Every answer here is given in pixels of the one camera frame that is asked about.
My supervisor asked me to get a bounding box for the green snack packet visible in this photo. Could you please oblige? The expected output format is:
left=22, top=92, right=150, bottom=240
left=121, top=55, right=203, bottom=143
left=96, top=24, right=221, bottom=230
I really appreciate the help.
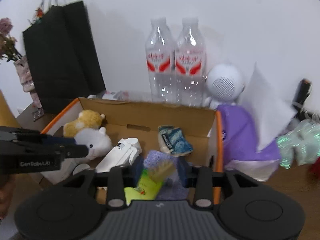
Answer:
left=124, top=160, right=176, bottom=206

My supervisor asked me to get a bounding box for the white folded device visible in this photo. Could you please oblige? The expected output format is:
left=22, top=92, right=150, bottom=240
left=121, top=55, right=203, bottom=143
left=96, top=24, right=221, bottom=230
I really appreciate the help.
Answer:
left=95, top=138, right=142, bottom=173

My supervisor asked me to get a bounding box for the purple cloth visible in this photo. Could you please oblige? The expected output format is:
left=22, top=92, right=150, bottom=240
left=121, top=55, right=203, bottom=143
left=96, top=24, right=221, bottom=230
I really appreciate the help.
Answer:
left=144, top=150, right=189, bottom=200

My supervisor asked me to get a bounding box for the yellow plush hamster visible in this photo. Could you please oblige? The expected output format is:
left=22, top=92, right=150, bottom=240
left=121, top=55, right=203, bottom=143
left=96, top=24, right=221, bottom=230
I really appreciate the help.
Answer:
left=63, top=110, right=105, bottom=138

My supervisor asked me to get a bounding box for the white plush hamster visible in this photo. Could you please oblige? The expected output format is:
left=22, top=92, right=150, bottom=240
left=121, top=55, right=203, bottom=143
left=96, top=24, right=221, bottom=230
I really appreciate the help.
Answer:
left=74, top=127, right=113, bottom=164

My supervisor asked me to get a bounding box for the starry night tissue pack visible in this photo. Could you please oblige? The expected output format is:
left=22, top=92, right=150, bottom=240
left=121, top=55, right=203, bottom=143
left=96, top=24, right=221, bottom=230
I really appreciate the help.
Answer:
left=158, top=126, right=194, bottom=157

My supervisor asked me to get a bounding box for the red cardboard box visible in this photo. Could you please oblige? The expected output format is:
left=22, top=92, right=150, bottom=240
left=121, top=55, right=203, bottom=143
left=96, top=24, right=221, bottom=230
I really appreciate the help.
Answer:
left=39, top=97, right=224, bottom=205

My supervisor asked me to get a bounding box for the purple tissue pack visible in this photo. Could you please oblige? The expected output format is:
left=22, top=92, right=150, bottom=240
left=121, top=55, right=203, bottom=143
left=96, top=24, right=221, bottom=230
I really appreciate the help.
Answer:
left=217, top=67, right=297, bottom=181

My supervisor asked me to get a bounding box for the black paper bag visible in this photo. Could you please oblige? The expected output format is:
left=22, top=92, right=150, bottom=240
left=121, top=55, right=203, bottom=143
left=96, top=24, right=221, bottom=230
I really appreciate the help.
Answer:
left=23, top=1, right=105, bottom=114

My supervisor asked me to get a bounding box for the patterned flower vase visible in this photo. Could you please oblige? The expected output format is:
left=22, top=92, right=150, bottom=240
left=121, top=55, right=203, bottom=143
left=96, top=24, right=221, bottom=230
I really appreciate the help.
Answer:
left=14, top=56, right=42, bottom=108

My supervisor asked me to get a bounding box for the right water bottle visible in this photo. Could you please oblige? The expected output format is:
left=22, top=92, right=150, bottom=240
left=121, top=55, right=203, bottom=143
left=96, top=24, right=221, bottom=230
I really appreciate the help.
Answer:
left=175, top=17, right=206, bottom=107

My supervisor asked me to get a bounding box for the water bottle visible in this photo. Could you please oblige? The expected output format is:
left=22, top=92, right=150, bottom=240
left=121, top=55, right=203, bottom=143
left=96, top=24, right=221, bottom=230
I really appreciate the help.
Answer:
left=175, top=17, right=206, bottom=107
left=145, top=17, right=176, bottom=103

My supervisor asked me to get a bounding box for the white round speaker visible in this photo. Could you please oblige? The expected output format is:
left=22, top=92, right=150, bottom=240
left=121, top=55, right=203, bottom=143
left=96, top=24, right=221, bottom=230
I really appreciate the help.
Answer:
left=203, top=63, right=245, bottom=109

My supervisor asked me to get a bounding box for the pink flower bouquet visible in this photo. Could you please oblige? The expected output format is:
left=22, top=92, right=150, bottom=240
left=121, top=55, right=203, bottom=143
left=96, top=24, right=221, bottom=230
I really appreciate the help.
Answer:
left=0, top=17, right=22, bottom=62

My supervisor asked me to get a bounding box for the iridescent plastic wrap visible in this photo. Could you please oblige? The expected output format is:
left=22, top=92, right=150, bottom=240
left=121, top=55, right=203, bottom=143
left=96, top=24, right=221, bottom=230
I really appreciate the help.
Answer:
left=277, top=119, right=319, bottom=169

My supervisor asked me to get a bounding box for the left water bottle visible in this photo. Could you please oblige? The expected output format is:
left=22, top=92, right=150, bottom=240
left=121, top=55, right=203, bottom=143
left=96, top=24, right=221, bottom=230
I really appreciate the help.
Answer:
left=145, top=17, right=176, bottom=103

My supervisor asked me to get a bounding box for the black cylinder object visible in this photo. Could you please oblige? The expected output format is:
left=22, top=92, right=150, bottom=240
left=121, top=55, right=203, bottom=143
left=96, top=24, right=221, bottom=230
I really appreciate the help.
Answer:
left=292, top=79, right=311, bottom=121

